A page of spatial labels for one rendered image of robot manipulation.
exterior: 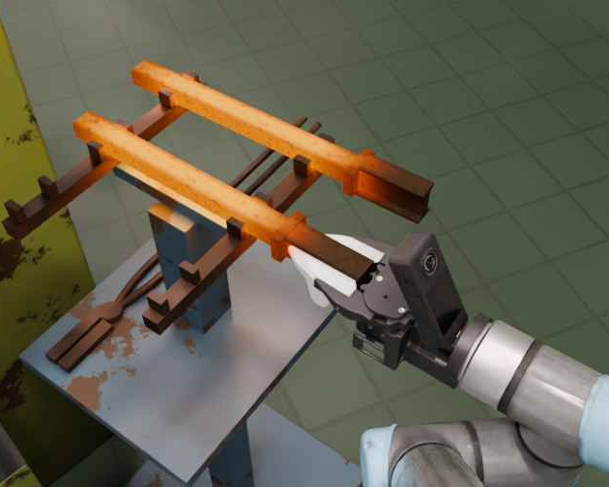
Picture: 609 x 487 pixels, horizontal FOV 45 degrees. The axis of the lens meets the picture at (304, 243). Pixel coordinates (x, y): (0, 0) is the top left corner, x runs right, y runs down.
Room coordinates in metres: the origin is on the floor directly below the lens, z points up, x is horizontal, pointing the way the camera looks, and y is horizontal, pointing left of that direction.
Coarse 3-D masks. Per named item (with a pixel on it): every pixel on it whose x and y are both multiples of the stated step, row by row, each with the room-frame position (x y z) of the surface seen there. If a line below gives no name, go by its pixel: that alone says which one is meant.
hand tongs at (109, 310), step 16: (256, 160) 0.89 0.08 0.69; (240, 176) 0.85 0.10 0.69; (144, 272) 0.66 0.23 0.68; (160, 272) 0.65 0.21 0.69; (128, 288) 0.63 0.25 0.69; (144, 288) 0.63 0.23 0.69; (112, 304) 0.60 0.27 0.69; (128, 304) 0.60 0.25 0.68; (96, 320) 0.57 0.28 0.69; (112, 320) 0.57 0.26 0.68; (64, 336) 0.54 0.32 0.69; (80, 336) 0.55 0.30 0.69; (96, 336) 0.54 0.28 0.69; (48, 352) 0.52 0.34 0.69; (64, 352) 0.52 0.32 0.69; (80, 352) 0.52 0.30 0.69; (64, 368) 0.50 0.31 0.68
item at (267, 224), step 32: (96, 128) 0.67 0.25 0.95; (128, 160) 0.62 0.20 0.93; (160, 160) 0.61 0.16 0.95; (192, 192) 0.56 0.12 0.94; (224, 192) 0.56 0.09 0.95; (256, 224) 0.51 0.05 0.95; (288, 224) 0.51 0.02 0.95; (288, 256) 0.49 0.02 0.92; (320, 256) 0.47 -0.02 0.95; (352, 256) 0.47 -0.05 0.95
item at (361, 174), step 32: (192, 96) 0.73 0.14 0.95; (224, 96) 0.73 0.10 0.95; (256, 128) 0.67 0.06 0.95; (288, 128) 0.67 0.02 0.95; (320, 160) 0.61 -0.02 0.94; (352, 160) 0.61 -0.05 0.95; (384, 160) 0.60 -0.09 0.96; (352, 192) 0.58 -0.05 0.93; (384, 192) 0.58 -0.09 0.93; (416, 192) 0.55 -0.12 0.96
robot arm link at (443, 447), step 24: (384, 432) 0.33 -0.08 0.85; (408, 432) 0.32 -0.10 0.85; (432, 432) 0.32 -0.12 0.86; (456, 432) 0.32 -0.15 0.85; (384, 456) 0.30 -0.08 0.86; (408, 456) 0.29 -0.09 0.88; (432, 456) 0.28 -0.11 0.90; (456, 456) 0.28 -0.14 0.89; (480, 456) 0.30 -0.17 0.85; (384, 480) 0.28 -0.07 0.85; (408, 480) 0.25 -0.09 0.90; (432, 480) 0.24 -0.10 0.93; (456, 480) 0.24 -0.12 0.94; (480, 480) 0.28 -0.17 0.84
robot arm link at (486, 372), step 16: (480, 336) 0.37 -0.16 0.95; (496, 336) 0.37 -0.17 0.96; (512, 336) 0.37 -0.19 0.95; (528, 336) 0.37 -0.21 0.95; (480, 352) 0.35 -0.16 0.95; (496, 352) 0.35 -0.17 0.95; (512, 352) 0.35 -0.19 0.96; (464, 368) 0.35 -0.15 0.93; (480, 368) 0.34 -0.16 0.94; (496, 368) 0.34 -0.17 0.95; (512, 368) 0.34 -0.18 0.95; (464, 384) 0.34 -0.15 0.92; (480, 384) 0.33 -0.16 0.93; (496, 384) 0.33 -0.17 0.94; (480, 400) 0.33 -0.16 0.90; (496, 400) 0.32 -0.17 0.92
